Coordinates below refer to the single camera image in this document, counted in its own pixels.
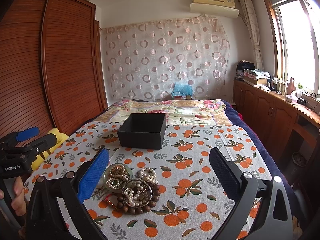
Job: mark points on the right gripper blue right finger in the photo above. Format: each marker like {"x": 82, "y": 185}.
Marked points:
{"x": 226, "y": 173}

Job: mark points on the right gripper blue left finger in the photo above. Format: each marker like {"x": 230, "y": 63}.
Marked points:
{"x": 90, "y": 173}

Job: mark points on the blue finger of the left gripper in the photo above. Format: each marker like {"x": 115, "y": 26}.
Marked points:
{"x": 43, "y": 144}
{"x": 27, "y": 134}

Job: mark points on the green jade bangle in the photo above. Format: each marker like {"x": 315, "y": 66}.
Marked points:
{"x": 116, "y": 176}

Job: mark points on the person's left hand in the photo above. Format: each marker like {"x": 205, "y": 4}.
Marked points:
{"x": 18, "y": 204}

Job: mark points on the dark blue blanket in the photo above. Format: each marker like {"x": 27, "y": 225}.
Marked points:
{"x": 234, "y": 117}

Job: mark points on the orange print bed sheet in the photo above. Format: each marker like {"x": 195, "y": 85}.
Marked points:
{"x": 192, "y": 203}

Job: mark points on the wooden louvered wardrobe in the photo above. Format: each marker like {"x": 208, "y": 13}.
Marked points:
{"x": 51, "y": 74}

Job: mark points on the floral quilt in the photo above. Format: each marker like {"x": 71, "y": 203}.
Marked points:
{"x": 177, "y": 112}

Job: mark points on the wooden side cabinet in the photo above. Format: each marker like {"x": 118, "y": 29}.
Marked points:
{"x": 282, "y": 127}

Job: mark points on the black square storage box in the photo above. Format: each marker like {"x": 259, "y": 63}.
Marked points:
{"x": 143, "y": 130}

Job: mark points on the cardboard box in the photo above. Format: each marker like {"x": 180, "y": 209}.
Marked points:
{"x": 181, "y": 97}

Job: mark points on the blue plastic bag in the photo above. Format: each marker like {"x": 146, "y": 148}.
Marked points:
{"x": 181, "y": 89}

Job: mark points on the pink bottle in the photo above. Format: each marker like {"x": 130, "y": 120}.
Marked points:
{"x": 291, "y": 86}

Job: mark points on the pile of folded clothes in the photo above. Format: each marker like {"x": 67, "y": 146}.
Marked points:
{"x": 246, "y": 71}

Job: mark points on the window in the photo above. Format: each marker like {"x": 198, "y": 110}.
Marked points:
{"x": 295, "y": 29}

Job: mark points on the window side curtain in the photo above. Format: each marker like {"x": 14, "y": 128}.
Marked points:
{"x": 253, "y": 29}

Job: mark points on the red knotted cord tassel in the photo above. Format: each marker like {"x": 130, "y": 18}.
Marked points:
{"x": 109, "y": 202}

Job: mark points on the dark wire bangle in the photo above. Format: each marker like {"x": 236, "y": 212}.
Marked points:
{"x": 137, "y": 193}

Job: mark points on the circle pattern wall curtain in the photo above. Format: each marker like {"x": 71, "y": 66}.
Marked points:
{"x": 150, "y": 61}

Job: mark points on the wall air conditioner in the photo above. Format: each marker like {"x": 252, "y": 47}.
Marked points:
{"x": 224, "y": 8}

